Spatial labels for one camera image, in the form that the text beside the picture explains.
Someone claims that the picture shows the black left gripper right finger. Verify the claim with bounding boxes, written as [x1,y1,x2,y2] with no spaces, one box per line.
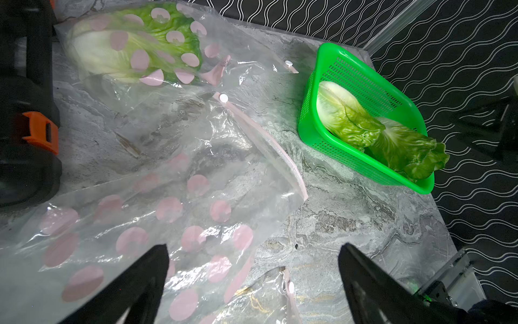
[338,243,469,324]

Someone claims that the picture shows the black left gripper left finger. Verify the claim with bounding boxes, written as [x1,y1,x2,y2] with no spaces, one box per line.
[62,244,169,323]

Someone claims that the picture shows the zip-top bag with cabbage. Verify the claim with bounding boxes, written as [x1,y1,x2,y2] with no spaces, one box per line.
[199,266,302,324]
[56,1,295,114]
[1,93,308,323]

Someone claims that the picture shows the chinese cabbage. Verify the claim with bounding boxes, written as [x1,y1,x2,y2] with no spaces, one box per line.
[366,117,450,182]
[316,81,385,151]
[61,2,207,86]

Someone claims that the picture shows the black tool case orange latches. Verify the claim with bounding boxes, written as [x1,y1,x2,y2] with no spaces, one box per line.
[1,1,62,212]

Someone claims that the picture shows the green perforated plastic basket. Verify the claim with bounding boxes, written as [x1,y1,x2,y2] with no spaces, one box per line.
[298,43,434,194]

